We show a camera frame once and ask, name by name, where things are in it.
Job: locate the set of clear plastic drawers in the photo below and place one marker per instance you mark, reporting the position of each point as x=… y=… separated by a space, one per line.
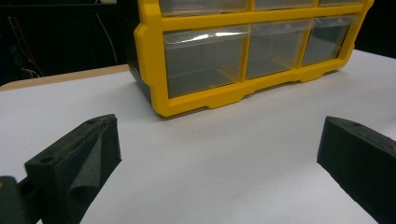
x=202 y=65

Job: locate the yellow plastic drawer cabinet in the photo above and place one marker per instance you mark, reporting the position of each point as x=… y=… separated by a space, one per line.
x=152 y=62

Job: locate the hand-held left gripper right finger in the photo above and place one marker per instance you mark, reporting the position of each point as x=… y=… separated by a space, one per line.
x=361 y=161

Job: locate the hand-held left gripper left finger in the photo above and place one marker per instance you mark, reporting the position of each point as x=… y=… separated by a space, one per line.
x=62 y=168

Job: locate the white table mat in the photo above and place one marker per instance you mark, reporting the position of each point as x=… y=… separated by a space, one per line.
x=218 y=161

